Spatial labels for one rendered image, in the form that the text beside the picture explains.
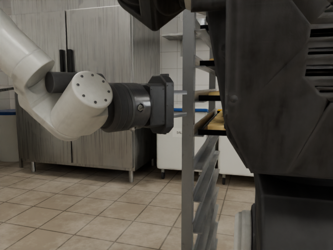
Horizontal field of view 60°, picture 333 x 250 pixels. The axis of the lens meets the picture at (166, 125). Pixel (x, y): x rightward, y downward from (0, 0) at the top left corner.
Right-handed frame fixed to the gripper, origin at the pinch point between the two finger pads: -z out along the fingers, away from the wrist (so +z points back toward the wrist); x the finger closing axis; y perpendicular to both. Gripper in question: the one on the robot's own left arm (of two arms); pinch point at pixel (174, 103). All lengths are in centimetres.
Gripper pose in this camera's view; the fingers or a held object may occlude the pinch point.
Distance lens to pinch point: 63.2
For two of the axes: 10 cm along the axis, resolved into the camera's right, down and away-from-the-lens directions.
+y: -7.1, -0.9, 7.0
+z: -7.0, 0.9, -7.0
